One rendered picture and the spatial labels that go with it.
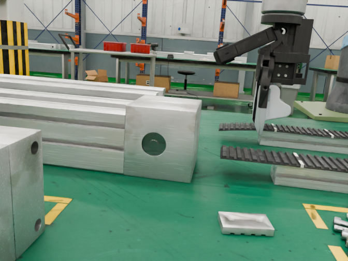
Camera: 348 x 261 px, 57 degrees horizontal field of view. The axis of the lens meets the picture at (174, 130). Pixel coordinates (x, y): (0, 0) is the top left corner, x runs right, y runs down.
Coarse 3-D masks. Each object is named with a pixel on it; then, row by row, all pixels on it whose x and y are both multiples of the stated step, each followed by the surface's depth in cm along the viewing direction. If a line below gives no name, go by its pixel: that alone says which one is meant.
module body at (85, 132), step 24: (0, 96) 51; (24, 96) 50; (48, 96) 50; (72, 96) 50; (0, 120) 44; (24, 120) 43; (48, 120) 44; (72, 120) 43; (96, 120) 42; (120, 120) 41; (48, 144) 43; (72, 144) 44; (96, 144) 44; (120, 144) 42; (96, 168) 43; (120, 168) 43
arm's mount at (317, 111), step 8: (296, 104) 108; (304, 104) 105; (312, 104) 106; (320, 104) 106; (304, 112) 98; (312, 112) 93; (320, 112) 94; (328, 112) 94; (336, 112) 94; (320, 120) 89; (328, 120) 89; (336, 120) 89; (344, 120) 89
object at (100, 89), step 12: (0, 84) 63; (12, 84) 63; (24, 84) 62; (36, 84) 62; (48, 84) 62; (60, 84) 62; (72, 84) 63; (84, 84) 68; (96, 84) 68; (108, 84) 68; (120, 84) 69; (96, 96) 62; (108, 96) 60; (120, 96) 60; (132, 96) 60
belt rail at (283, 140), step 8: (264, 136) 61; (272, 136) 60; (280, 136) 60; (288, 136) 60; (296, 136) 60; (304, 136) 60; (312, 136) 59; (264, 144) 61; (272, 144) 61; (280, 144) 61; (288, 144) 60; (296, 144) 60; (304, 144) 60; (312, 144) 60; (320, 144) 60; (328, 144) 60; (336, 144) 60; (344, 144) 59; (336, 152) 59; (344, 152) 59
